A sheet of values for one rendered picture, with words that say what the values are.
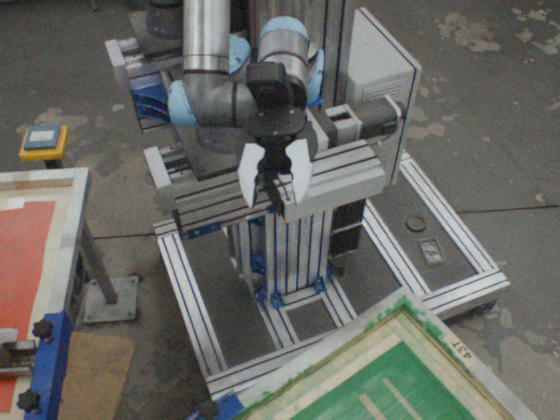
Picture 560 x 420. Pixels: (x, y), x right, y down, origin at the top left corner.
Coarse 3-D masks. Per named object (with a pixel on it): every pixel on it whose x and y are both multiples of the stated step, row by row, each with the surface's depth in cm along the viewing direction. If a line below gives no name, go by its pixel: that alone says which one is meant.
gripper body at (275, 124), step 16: (304, 96) 77; (256, 112) 73; (272, 112) 72; (288, 112) 71; (304, 112) 71; (256, 128) 70; (272, 128) 70; (288, 128) 69; (272, 144) 70; (288, 144) 69; (272, 160) 73; (272, 176) 74
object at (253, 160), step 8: (248, 144) 69; (256, 144) 69; (248, 152) 68; (256, 152) 68; (264, 152) 68; (248, 160) 67; (256, 160) 67; (264, 160) 68; (240, 168) 66; (248, 168) 66; (256, 168) 66; (240, 176) 66; (248, 176) 65; (256, 176) 65; (240, 184) 65; (248, 184) 65; (256, 184) 66; (248, 192) 64; (256, 192) 65; (248, 200) 64; (256, 200) 71
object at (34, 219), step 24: (0, 216) 155; (24, 216) 155; (48, 216) 155; (24, 264) 145; (24, 288) 140; (0, 312) 135; (24, 312) 135; (24, 336) 131; (0, 384) 124; (0, 408) 120
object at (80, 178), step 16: (0, 176) 160; (16, 176) 160; (32, 176) 160; (48, 176) 160; (64, 176) 160; (80, 176) 160; (80, 192) 156; (80, 208) 152; (80, 224) 150; (64, 240) 145; (64, 256) 142; (64, 272) 139; (64, 288) 136; (64, 304) 133
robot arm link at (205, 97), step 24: (192, 0) 87; (216, 0) 87; (192, 24) 88; (216, 24) 88; (192, 48) 88; (216, 48) 88; (192, 72) 89; (216, 72) 89; (168, 96) 89; (192, 96) 89; (216, 96) 89; (192, 120) 90; (216, 120) 90
